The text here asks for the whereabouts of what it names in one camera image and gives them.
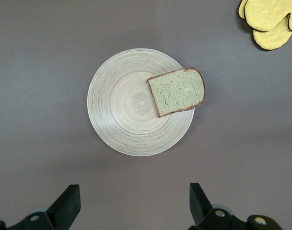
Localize brown-crusted bread slice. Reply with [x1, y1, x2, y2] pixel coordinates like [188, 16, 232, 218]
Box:
[146, 67, 206, 118]

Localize yellow quilted oven mitt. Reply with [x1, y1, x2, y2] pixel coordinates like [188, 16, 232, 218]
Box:
[243, 0, 292, 32]
[238, 0, 292, 51]

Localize round light wooden plate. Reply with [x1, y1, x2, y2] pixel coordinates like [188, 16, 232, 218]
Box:
[87, 48, 194, 157]

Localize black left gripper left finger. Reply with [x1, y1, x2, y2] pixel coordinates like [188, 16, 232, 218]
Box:
[16, 184, 81, 230]

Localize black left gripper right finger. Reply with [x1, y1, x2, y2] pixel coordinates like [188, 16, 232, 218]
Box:
[189, 183, 235, 230]

